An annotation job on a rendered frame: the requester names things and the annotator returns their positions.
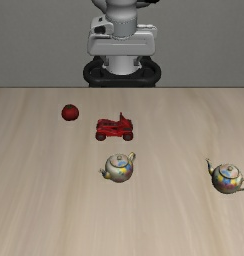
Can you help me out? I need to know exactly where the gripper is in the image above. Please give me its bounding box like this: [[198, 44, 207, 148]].
[[86, 15, 159, 67]]

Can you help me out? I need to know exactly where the red tomato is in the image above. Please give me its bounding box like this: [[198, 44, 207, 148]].
[[61, 103, 80, 122]]

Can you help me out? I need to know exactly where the red toy car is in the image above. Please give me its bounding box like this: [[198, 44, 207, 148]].
[[94, 112, 135, 142]]

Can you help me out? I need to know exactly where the colourful painted teapot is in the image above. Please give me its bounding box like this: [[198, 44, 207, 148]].
[[205, 157, 244, 195], [99, 151, 137, 184]]

